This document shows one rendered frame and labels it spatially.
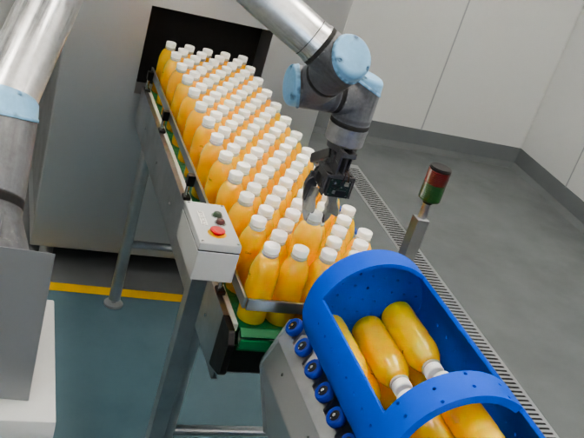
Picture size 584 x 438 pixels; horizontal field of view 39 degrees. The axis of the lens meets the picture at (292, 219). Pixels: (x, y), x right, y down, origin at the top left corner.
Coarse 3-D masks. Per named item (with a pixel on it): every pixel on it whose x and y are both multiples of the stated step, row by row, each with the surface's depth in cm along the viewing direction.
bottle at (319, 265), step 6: (318, 258) 197; (312, 264) 196; (318, 264) 195; (324, 264) 195; (330, 264) 195; (312, 270) 195; (318, 270) 194; (324, 270) 194; (312, 276) 195; (318, 276) 194; (306, 282) 197; (312, 282) 195; (306, 288) 197; (306, 294) 197; (300, 300) 199; (300, 318) 200
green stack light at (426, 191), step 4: (424, 180) 226; (424, 184) 225; (428, 184) 224; (424, 188) 225; (428, 188) 224; (432, 188) 224; (436, 188) 224; (440, 188) 224; (444, 188) 225; (420, 192) 227; (424, 192) 225; (428, 192) 225; (432, 192) 224; (436, 192) 224; (440, 192) 225; (420, 196) 227; (424, 196) 226; (428, 196) 225; (432, 196) 225; (436, 196) 225; (440, 196) 226; (424, 200) 226; (428, 200) 225; (432, 200) 225; (436, 200) 226; (440, 200) 227
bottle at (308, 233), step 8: (304, 224) 196; (312, 224) 196; (320, 224) 198; (296, 232) 197; (304, 232) 195; (312, 232) 195; (320, 232) 197; (296, 240) 197; (304, 240) 196; (312, 240) 196; (320, 240) 197; (312, 248) 197; (312, 256) 198
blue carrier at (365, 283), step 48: (336, 288) 174; (384, 288) 178; (432, 288) 169; (336, 336) 159; (432, 336) 178; (336, 384) 157; (432, 384) 137; (480, 384) 137; (384, 432) 138; (528, 432) 143
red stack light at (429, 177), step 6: (426, 174) 226; (432, 174) 223; (438, 174) 222; (450, 174) 224; (426, 180) 225; (432, 180) 223; (438, 180) 223; (444, 180) 223; (438, 186) 223; (444, 186) 224
